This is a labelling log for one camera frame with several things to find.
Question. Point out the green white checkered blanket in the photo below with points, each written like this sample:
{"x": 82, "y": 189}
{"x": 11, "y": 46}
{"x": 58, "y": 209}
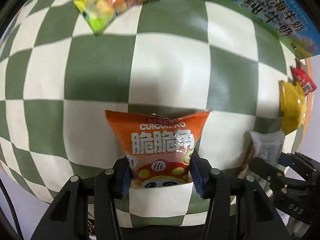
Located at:
{"x": 169, "y": 58}

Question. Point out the cardboard box blue print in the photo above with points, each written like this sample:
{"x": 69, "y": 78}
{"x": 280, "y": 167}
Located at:
{"x": 287, "y": 18}

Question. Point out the yellow snack packet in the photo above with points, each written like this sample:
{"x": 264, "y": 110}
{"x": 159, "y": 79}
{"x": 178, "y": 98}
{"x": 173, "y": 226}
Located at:
{"x": 292, "y": 106}

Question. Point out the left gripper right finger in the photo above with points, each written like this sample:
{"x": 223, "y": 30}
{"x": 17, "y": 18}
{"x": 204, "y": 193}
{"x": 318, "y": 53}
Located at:
{"x": 256, "y": 217}

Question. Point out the pale green snack packet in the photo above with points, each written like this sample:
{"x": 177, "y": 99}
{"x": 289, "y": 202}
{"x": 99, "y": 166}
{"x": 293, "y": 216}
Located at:
{"x": 267, "y": 147}

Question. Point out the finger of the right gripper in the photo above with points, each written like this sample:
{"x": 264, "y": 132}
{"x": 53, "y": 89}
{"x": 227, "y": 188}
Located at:
{"x": 303, "y": 165}
{"x": 271, "y": 174}

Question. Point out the small red snack packet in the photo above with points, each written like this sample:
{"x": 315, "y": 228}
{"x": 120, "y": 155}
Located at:
{"x": 302, "y": 78}

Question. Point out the orange crispy snack bag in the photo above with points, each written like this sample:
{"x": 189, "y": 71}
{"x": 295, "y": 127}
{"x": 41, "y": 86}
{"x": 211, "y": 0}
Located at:
{"x": 158, "y": 149}

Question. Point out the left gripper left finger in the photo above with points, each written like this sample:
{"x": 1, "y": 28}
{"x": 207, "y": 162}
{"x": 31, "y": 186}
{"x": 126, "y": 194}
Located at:
{"x": 67, "y": 215}

